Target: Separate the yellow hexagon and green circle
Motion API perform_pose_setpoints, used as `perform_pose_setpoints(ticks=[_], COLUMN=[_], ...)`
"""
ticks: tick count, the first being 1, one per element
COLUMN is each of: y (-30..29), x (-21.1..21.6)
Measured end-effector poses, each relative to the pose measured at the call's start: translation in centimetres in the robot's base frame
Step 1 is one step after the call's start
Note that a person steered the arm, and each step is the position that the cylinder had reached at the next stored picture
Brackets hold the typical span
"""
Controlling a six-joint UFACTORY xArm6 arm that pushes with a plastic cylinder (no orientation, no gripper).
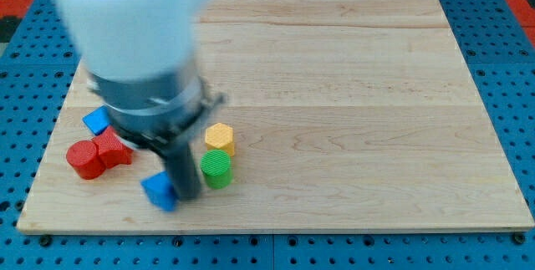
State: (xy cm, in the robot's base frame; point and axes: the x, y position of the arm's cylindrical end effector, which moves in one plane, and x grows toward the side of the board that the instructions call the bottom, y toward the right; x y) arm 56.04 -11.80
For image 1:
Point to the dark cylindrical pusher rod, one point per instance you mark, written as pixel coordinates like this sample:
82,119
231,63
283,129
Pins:
181,168

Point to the grey wrist flange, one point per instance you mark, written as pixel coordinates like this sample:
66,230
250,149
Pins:
158,110

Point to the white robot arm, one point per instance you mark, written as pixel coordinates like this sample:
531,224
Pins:
141,58

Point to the yellow hexagon block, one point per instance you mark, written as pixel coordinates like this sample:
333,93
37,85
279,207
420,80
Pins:
220,137

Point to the blue block near rod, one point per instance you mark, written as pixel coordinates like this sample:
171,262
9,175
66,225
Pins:
160,192

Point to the green cylinder block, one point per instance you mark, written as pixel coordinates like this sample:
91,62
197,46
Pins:
216,167

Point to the blue cube block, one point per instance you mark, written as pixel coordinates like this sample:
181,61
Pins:
97,121

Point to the red star block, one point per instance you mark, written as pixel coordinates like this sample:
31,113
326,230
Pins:
110,150

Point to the red cylinder block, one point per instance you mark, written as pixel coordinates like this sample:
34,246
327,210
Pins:
83,157

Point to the wooden board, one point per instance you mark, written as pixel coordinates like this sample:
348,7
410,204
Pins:
349,116

